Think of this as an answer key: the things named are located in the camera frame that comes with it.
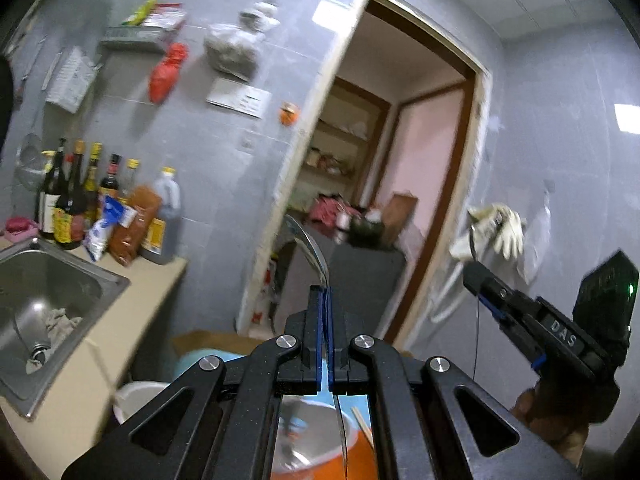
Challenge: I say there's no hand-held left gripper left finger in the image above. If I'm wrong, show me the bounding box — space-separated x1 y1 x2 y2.
60 285 329 480

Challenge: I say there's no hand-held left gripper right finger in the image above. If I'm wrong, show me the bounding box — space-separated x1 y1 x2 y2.
326 287 584 480

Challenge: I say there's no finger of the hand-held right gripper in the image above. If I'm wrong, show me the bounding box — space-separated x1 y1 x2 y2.
479 295 522 332
462 262 539 312

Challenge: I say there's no wooden chopstick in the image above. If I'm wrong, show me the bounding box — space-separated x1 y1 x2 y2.
351 406 375 454

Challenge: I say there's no metal spoon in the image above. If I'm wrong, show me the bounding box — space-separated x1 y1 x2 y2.
284 214 351 479

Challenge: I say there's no white plastic utensil basket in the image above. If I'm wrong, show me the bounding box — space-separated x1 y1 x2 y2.
112 381 362 480

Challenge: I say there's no person's right hand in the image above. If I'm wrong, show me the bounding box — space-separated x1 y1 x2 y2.
511 388 619 467

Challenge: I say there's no cream rubber glove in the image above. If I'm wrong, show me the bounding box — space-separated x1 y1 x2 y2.
450 204 501 262
492 204 529 261

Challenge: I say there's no hanging plastic bag right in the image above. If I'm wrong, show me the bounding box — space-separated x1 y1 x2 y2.
520 194 554 286

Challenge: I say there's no red white bottle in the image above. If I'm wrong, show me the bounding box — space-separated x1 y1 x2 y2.
250 265 279 329

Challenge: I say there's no striped blanket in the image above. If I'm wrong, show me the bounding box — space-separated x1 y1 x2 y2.
172 330 416 480

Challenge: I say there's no wooden cutting board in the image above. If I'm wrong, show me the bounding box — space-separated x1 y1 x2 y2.
384 192 419 251

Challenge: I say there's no red cloth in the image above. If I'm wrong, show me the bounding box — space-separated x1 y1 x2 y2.
307 197 351 234

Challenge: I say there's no plastic oil jug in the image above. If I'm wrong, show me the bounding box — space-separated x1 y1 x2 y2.
140 167 182 266

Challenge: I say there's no wooden shelf unit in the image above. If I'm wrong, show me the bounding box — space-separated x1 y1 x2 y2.
287 77 391 212

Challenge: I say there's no orange spice bag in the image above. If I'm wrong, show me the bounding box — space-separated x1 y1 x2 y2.
109 185 164 267

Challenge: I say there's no blue white bag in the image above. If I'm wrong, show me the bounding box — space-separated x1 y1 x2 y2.
82 195 136 263

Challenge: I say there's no clear yellow cap bottle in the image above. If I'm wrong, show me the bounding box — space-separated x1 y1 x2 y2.
122 158 141 197

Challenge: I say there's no stainless steel sink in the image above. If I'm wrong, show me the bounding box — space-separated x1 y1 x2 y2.
0 237 132 421

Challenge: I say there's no grey dish rag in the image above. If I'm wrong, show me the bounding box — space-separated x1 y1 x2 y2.
25 307 84 376

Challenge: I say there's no red label sauce bottle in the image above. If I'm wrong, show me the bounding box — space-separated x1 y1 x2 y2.
98 153 123 202

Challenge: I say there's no dark sauce bottle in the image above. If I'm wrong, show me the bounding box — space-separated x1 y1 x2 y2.
80 142 104 227

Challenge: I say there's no yellow label soy sauce bottle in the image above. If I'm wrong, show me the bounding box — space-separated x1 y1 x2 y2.
52 139 86 251

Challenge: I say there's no clear plastic bag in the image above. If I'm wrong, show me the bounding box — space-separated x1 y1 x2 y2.
203 0 281 79

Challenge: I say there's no red plastic bag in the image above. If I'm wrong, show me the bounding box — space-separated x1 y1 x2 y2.
148 42 190 105

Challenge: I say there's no pink sponge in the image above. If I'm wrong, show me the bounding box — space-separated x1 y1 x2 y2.
2 216 41 241

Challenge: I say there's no metal strainer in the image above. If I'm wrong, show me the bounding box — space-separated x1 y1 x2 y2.
14 132 46 191

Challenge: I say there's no red seasoning packet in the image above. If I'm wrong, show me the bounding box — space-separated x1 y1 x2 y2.
143 2 187 31

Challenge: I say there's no green seasoning packet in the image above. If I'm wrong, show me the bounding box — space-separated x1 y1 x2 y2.
122 0 161 27

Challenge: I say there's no white hose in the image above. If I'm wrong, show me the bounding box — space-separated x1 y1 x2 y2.
431 255 469 324

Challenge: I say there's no door frame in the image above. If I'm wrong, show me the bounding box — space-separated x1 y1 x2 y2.
235 0 494 357

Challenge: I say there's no white wall socket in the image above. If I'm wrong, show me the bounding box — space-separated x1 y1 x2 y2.
239 87 272 120

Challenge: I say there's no grey wall shelf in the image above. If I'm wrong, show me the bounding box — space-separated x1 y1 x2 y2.
98 25 174 54

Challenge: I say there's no white perforated wall holder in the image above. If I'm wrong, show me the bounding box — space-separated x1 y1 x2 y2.
45 46 99 114

